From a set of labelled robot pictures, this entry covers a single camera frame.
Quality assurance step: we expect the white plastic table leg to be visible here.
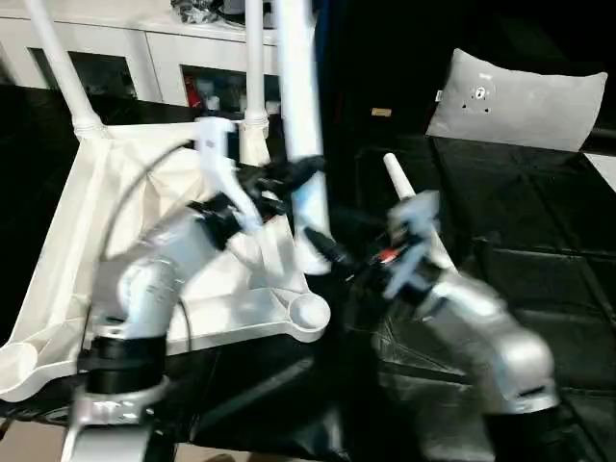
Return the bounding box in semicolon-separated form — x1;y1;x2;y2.
23;0;110;141
273;0;333;275
382;153;456;270
240;0;270;134

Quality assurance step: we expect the white plastic table top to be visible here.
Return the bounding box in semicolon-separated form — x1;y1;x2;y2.
0;119;333;403

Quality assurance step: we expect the black mat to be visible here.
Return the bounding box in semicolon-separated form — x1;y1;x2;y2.
0;84;616;462

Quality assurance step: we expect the grey helmet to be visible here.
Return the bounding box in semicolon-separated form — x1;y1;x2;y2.
218;0;278;23

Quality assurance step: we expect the white cabinet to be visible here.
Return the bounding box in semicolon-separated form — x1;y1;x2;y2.
0;9;285;112

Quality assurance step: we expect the black crumpled bag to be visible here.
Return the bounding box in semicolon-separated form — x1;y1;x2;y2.
170;0;218;25

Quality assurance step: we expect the grey pillow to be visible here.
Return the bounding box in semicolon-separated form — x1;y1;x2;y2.
425;47;608;153

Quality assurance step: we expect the white flat board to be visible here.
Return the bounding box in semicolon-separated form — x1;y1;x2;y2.
584;152;616;192

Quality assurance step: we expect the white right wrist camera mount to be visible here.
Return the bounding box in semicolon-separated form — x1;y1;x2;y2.
384;190;442;299

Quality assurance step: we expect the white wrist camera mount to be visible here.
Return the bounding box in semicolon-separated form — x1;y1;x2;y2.
384;190;442;299
194;117;264;237

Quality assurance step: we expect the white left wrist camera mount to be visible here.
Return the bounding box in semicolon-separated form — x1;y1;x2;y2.
194;117;264;237

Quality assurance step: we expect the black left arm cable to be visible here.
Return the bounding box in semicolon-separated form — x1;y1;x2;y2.
103;143;198;261

